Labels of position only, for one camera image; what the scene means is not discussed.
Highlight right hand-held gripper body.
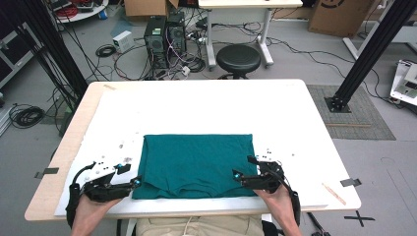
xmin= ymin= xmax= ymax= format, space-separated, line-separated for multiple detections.
xmin=243 ymin=148 xmax=286 ymax=195

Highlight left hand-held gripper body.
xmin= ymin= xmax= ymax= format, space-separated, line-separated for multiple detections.
xmin=82 ymin=161 xmax=133 ymax=203

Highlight teal long-sleeved shirt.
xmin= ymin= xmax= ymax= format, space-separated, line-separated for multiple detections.
xmin=132 ymin=133 xmax=259 ymax=201

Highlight person's left hand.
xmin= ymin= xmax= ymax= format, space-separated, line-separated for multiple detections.
xmin=75 ymin=195 xmax=122 ymax=222

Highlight person's right hand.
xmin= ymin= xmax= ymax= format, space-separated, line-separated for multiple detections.
xmin=254 ymin=188 xmax=295 ymax=224

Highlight black chair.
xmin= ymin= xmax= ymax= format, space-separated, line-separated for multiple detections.
xmin=261 ymin=219 xmax=283 ymax=236

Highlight white board sheet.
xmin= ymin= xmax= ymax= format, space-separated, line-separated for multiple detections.
xmin=53 ymin=88 xmax=330 ymax=217

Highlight person's beige trousers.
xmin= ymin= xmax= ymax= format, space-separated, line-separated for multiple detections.
xmin=135 ymin=214 xmax=265 ymax=236

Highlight thin wooden stick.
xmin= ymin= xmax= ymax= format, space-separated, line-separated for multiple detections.
xmin=322 ymin=182 xmax=347 ymax=207

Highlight black tape cross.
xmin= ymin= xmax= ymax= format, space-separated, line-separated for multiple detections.
xmin=343 ymin=210 xmax=376 ymax=228

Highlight black round stool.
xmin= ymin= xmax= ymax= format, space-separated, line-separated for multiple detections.
xmin=215 ymin=43 xmax=263 ymax=81

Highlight grey floor mat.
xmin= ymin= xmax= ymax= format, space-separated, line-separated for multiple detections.
xmin=306 ymin=84 xmax=397 ymax=142

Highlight small white box device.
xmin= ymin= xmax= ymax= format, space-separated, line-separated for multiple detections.
xmin=112 ymin=29 xmax=136 ymax=54

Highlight black computer tower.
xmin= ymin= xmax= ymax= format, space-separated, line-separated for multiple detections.
xmin=144 ymin=15 xmax=169 ymax=71
xmin=165 ymin=11 xmax=188 ymax=57

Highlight black metal stand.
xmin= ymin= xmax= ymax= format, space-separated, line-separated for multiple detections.
xmin=324 ymin=0 xmax=417 ymax=114
xmin=13 ymin=0 xmax=89 ymax=101

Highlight white table base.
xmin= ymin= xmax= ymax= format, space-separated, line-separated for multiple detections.
xmin=342 ymin=24 xmax=417 ymax=62

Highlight white desk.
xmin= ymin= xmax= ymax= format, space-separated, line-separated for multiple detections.
xmin=198 ymin=0 xmax=304 ymax=71

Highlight white round table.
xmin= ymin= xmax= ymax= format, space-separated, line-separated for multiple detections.
xmin=48 ymin=0 xmax=109 ymax=25

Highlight small cardboard box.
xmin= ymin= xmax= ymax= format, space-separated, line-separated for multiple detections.
xmin=123 ymin=0 xmax=180 ymax=18

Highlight white flat device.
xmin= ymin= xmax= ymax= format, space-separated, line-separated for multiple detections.
xmin=389 ymin=59 xmax=417 ymax=107

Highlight large cardboard box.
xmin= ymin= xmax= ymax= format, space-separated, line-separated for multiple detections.
xmin=307 ymin=0 xmax=382 ymax=38

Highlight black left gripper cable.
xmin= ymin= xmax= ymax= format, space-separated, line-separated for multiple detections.
xmin=65 ymin=161 xmax=96 ymax=229

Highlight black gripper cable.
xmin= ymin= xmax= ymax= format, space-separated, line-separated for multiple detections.
xmin=277 ymin=168 xmax=331 ymax=236
xmin=65 ymin=161 xmax=96 ymax=229

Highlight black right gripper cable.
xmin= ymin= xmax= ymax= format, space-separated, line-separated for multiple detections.
xmin=277 ymin=168 xmax=331 ymax=236

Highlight large black cable coil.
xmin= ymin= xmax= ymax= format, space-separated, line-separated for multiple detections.
xmin=8 ymin=103 xmax=46 ymax=130

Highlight tangle of floor cables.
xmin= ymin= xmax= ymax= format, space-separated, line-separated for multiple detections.
xmin=112 ymin=18 xmax=209 ymax=82

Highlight small black cable coil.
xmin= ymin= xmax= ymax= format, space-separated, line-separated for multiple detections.
xmin=94 ymin=43 xmax=118 ymax=59

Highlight grey metal frame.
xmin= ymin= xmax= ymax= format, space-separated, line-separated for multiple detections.
xmin=0 ymin=22 xmax=36 ymax=90

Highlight red cable bundle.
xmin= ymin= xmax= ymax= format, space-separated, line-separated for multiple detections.
xmin=56 ymin=4 xmax=79 ymax=19

